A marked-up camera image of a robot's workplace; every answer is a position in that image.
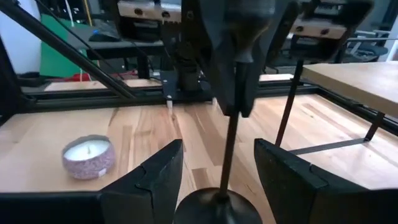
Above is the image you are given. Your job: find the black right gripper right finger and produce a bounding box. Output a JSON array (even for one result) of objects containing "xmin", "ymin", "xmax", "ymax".
[{"xmin": 254, "ymin": 138, "xmax": 374, "ymax": 224}]

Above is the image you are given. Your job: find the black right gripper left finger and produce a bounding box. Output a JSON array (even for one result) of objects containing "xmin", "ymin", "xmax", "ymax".
[{"xmin": 99, "ymin": 138, "xmax": 185, "ymax": 224}]

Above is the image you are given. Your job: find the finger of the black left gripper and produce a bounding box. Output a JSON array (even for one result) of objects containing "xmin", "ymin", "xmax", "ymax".
[
  {"xmin": 198, "ymin": 0, "xmax": 241, "ymax": 116},
  {"xmin": 241, "ymin": 0, "xmax": 300, "ymax": 119}
]

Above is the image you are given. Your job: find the medium black candlestick holder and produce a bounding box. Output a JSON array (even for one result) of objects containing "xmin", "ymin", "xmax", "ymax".
[{"xmin": 173, "ymin": 9, "xmax": 274, "ymax": 224}]

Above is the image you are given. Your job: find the white candle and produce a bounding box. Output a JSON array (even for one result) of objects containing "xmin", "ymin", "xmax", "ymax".
[{"xmin": 61, "ymin": 134, "xmax": 116, "ymax": 180}]

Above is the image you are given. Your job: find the black background desk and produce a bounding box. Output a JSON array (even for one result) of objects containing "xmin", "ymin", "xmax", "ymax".
[{"xmin": 67, "ymin": 18, "xmax": 165, "ymax": 78}]

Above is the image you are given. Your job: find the green board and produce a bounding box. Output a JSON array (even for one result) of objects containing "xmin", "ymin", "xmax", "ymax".
[{"xmin": 39, "ymin": 14, "xmax": 100, "ymax": 78}]

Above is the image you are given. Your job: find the wooden shelf with black legs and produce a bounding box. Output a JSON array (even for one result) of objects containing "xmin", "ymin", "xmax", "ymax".
[{"xmin": 275, "ymin": 58, "xmax": 398, "ymax": 156}]

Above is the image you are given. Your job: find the black office chair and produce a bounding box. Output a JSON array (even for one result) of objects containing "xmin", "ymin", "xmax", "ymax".
[{"xmin": 345, "ymin": 29, "xmax": 391, "ymax": 65}]

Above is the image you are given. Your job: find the black metal table frame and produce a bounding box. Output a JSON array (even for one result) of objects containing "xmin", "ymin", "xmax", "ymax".
[{"xmin": 0, "ymin": 0, "xmax": 398, "ymax": 138}]

